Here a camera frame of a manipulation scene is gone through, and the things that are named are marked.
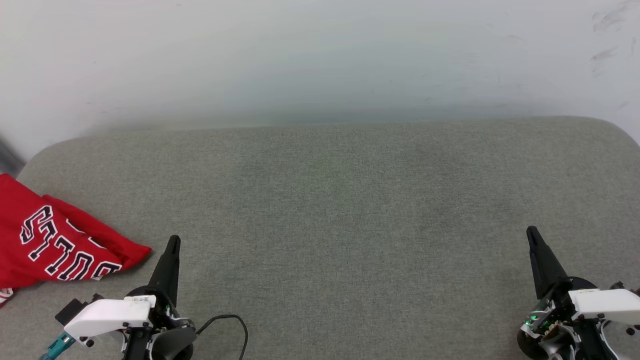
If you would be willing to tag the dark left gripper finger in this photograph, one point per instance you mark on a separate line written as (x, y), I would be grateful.
(174, 280)
(161, 277)

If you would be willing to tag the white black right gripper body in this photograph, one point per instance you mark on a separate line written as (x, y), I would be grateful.
(605, 305)

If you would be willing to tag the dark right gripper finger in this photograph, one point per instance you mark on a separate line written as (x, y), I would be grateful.
(551, 270)
(537, 275)

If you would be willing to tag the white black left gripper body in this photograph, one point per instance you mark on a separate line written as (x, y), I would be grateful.
(110, 315)

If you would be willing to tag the red basketball jersey white sleeves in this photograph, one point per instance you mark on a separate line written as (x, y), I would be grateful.
(15, 210)

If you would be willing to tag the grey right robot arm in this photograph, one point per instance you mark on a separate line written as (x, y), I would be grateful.
(530, 347)

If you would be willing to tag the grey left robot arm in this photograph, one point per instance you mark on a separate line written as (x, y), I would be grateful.
(172, 346)

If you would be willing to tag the grey fabric sofa seat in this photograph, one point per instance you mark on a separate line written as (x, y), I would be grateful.
(350, 200)

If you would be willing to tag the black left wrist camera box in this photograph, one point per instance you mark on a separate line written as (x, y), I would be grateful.
(70, 312)

